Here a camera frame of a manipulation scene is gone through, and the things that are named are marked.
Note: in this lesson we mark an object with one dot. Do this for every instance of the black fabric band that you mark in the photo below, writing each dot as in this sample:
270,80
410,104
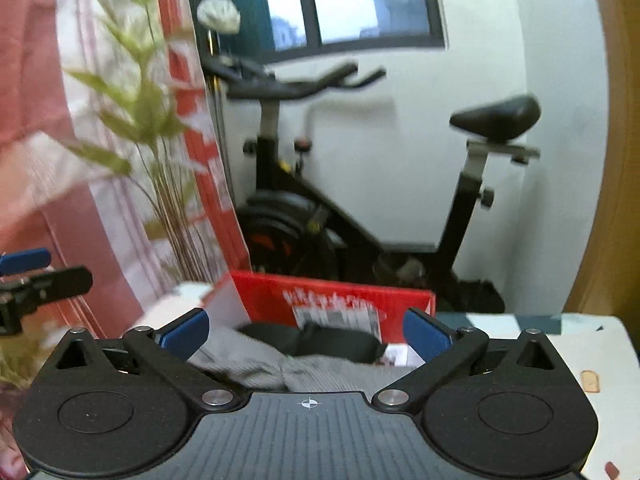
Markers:
330,342

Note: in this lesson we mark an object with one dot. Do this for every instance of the wooden door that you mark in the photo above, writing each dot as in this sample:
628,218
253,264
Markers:
620,160

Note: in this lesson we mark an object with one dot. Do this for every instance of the dark framed window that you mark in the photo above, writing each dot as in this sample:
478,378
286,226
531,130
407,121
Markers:
345,0

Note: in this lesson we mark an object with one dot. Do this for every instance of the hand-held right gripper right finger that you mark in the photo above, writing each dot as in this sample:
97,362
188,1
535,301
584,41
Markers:
425,335

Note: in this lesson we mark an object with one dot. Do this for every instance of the red strawberry print box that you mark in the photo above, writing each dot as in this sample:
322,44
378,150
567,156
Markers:
265,300

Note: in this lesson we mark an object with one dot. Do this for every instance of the grey cloth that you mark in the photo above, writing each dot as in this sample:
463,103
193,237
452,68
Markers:
240,360

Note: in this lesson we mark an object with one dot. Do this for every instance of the printed backdrop cloth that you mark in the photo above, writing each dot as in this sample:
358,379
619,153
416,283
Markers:
30,110

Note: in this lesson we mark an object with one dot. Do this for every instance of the black exercise bike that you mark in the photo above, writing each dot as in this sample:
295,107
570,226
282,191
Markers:
280,220

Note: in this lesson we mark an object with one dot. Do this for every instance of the white helmet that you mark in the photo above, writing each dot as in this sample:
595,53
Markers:
218,15

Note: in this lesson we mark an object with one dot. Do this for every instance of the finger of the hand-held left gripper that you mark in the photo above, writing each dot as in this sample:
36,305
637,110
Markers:
25,261
60,285

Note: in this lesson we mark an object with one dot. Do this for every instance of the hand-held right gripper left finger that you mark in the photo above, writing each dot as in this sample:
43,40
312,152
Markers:
185,335

